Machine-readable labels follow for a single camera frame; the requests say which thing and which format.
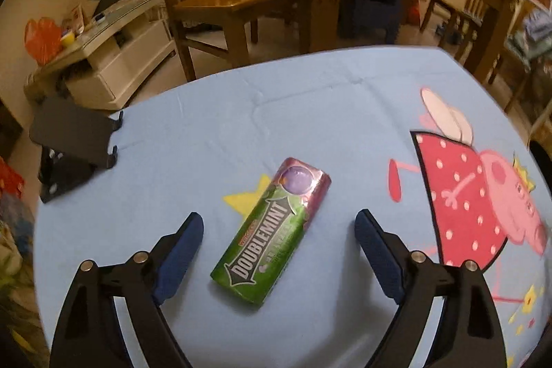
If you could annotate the red plastic bag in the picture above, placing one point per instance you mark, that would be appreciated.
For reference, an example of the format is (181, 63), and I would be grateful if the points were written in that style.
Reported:
(41, 40)

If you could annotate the light blue cloth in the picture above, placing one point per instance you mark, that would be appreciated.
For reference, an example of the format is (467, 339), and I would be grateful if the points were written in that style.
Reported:
(534, 29)

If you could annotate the red bag under table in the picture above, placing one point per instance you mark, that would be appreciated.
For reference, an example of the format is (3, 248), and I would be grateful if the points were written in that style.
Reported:
(414, 6)

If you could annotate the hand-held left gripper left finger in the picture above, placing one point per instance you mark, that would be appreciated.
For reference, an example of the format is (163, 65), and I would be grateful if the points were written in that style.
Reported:
(179, 260)

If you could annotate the black folding phone stand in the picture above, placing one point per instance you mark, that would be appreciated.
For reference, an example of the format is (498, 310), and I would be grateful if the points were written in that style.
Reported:
(69, 131)

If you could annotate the yellow small cup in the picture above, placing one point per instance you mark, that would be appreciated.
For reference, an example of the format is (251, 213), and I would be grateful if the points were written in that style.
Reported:
(68, 39)

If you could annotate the red gift box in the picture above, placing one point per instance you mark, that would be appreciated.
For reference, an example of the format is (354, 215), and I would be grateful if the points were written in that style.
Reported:
(11, 178)

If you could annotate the green purple gum pack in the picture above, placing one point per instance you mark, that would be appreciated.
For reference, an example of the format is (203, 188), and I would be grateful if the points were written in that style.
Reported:
(263, 247)

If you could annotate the white glass-top coffee table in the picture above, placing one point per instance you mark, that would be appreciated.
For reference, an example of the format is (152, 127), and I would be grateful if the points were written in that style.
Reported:
(125, 62)

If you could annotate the red white card box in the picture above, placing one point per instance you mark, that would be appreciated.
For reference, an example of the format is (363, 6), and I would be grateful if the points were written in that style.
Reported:
(74, 19)

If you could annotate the blue cartoon printed tablecloth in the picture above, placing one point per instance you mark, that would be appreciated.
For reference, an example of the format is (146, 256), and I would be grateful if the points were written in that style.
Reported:
(323, 126)

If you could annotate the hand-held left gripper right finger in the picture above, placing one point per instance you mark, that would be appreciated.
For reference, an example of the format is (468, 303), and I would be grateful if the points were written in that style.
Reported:
(381, 256)

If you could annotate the black round bin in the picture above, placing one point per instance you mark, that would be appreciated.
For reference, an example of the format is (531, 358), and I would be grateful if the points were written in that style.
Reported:
(543, 161)

